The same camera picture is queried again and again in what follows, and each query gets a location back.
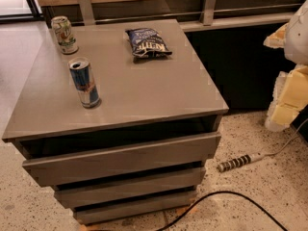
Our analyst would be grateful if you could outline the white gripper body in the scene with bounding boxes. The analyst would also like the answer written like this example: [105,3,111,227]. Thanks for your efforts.
[284,0,308,64]

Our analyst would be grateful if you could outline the left metal bracket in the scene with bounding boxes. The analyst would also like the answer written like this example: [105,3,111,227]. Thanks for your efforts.
[77,0,95,26]

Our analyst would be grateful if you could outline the right metal bracket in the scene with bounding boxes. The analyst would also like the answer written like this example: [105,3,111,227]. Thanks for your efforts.
[200,0,217,26]

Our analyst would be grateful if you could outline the metal bracket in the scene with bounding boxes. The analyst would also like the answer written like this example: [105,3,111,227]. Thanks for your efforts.
[200,0,217,26]
[77,0,95,26]

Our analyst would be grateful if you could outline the white power strip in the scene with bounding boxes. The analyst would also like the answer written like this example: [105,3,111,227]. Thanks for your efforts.
[217,118,308,173]

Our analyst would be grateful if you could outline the black floor cable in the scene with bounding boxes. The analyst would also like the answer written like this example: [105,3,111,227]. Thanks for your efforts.
[153,191,289,231]

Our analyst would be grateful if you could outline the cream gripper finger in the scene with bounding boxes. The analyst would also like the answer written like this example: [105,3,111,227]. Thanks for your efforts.
[265,64,308,132]
[263,24,288,49]

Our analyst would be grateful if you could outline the middle grey drawer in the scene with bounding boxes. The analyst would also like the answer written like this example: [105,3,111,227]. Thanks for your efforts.
[54,167,205,209]

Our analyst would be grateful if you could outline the grey drawer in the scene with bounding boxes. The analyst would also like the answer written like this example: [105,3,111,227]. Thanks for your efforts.
[23,132,221,187]
[54,167,205,209]
[74,189,196,224]

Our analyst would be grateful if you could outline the wooden counter with shelf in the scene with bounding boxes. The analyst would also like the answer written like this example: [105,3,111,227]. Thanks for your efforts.
[38,0,305,32]

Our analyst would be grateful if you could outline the bottom grey drawer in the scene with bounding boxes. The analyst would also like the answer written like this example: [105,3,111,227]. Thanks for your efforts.
[74,189,196,224]

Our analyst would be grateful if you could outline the top grey drawer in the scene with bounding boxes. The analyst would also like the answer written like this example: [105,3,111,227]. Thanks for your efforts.
[23,132,221,187]

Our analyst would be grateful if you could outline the blue chip bag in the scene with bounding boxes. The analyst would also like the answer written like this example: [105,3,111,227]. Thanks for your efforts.
[125,28,172,59]

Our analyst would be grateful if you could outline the grey drawer cabinet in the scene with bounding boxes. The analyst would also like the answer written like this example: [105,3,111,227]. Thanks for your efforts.
[3,20,227,214]

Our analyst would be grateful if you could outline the green white soda can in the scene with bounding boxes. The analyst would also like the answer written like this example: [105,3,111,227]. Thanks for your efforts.
[51,15,78,55]

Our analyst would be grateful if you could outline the blue redbull can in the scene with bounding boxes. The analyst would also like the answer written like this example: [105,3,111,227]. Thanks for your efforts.
[68,57,100,108]

